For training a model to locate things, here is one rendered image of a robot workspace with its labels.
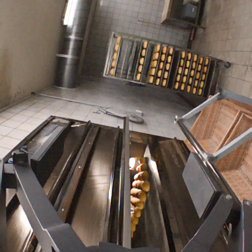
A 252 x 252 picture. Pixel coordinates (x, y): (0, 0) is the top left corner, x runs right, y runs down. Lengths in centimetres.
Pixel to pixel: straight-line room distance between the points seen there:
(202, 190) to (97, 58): 516
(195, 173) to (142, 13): 523
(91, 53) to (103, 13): 109
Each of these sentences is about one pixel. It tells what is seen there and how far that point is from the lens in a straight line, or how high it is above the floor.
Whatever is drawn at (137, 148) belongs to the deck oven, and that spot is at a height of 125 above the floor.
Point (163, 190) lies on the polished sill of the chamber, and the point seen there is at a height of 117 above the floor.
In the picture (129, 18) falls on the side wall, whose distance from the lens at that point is 532.
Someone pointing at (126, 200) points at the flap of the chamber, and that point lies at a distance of 79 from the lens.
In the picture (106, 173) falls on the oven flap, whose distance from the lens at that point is 117.
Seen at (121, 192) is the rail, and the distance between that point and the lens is 83.
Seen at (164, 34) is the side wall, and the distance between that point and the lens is 534.
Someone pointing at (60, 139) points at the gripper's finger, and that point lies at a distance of 19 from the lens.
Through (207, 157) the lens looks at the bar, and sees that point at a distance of 75.
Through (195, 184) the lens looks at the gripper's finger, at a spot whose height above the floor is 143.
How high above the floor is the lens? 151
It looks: 4 degrees down
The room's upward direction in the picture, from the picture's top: 79 degrees counter-clockwise
